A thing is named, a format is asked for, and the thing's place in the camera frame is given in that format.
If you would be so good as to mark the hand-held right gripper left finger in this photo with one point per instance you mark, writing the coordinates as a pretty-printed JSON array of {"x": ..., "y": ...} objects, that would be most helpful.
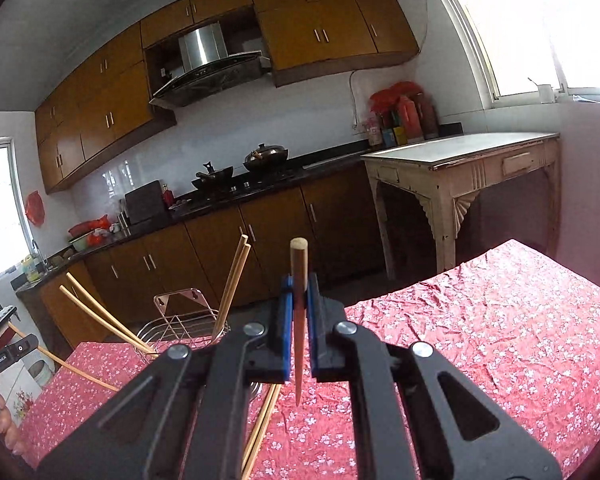
[{"x": 281, "y": 350}]

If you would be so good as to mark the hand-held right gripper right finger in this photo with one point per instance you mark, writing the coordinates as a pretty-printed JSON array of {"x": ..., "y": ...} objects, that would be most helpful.
[{"x": 316, "y": 367}]

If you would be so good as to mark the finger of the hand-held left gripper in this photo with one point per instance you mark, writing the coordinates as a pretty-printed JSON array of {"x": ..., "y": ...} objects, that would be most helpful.
[{"x": 27, "y": 344}]

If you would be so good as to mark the person's left hand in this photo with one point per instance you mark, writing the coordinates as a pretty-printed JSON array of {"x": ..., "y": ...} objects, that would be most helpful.
[{"x": 2, "y": 420}]

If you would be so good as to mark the red white tiled counter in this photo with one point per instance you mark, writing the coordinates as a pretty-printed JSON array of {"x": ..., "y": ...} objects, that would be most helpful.
[{"x": 17, "y": 385}]

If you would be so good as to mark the yellow detergent bottle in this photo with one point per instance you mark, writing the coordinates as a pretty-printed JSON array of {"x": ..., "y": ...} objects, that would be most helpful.
[{"x": 31, "y": 270}]

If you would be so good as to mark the metal faucet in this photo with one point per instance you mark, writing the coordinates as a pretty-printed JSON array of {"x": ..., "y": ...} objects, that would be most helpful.
[{"x": 37, "y": 252}]

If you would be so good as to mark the green plastic basin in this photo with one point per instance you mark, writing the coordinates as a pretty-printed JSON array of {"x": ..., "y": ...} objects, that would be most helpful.
[{"x": 80, "y": 242}]

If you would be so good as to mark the brown base cabinets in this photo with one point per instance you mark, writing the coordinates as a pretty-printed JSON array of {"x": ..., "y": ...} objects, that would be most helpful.
[{"x": 280, "y": 225}]

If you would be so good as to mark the small red plastic bag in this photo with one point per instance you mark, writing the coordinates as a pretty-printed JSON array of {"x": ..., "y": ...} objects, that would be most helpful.
[{"x": 97, "y": 238}]

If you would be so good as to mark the red plastic basin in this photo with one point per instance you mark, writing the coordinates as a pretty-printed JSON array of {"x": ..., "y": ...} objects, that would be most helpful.
[{"x": 87, "y": 227}]

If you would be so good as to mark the red hanging plastic bag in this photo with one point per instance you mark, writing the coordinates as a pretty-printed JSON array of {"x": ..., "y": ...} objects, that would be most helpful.
[{"x": 35, "y": 207}]

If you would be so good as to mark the red floral tablecloth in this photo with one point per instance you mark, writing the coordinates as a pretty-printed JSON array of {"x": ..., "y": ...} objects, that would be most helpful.
[{"x": 455, "y": 335}]

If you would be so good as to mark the black kitchen countertop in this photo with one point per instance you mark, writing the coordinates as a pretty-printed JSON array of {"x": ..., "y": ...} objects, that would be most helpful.
[{"x": 200, "y": 206}]

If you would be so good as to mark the black gas stove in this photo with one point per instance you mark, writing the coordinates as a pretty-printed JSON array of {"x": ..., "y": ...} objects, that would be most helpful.
[{"x": 265, "y": 178}]

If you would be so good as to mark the black countertop box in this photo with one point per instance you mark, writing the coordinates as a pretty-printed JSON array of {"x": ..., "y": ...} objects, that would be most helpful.
[{"x": 145, "y": 202}]

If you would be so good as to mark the black lidded wok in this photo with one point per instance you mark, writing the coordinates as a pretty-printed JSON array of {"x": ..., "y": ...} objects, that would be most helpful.
[{"x": 267, "y": 159}]

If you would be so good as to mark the small red bottle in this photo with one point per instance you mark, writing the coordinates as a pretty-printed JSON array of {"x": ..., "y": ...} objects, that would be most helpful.
[{"x": 168, "y": 195}]

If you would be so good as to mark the yellow blue carton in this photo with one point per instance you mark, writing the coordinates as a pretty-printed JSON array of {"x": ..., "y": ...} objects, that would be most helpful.
[{"x": 395, "y": 135}]

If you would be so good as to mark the orange oil bottle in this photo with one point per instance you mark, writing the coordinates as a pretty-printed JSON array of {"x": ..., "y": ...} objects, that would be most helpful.
[{"x": 411, "y": 117}]

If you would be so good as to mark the dark brown bottle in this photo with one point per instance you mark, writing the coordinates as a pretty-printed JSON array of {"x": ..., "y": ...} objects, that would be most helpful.
[{"x": 429, "y": 117}]

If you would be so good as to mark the old cream wooden table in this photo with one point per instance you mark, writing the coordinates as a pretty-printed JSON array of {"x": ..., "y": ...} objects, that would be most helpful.
[{"x": 480, "y": 147}]

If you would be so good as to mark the large red plastic bag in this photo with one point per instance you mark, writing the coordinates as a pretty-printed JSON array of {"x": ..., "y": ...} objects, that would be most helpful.
[{"x": 392, "y": 95}]

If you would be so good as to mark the steel range hood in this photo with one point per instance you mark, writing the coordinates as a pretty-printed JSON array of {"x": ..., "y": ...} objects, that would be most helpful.
[{"x": 205, "y": 45}]

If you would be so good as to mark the white cup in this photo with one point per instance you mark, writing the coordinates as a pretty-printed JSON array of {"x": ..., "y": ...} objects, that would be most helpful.
[{"x": 545, "y": 92}]

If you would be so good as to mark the large bright window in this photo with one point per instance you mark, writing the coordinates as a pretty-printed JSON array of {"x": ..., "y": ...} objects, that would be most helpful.
[{"x": 530, "y": 25}]

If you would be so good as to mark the white wall socket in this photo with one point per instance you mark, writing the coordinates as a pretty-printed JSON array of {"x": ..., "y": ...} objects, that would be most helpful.
[{"x": 356, "y": 124}]

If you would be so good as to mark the brown wall cabinets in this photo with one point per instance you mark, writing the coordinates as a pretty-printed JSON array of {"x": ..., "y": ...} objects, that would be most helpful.
[{"x": 320, "y": 35}]

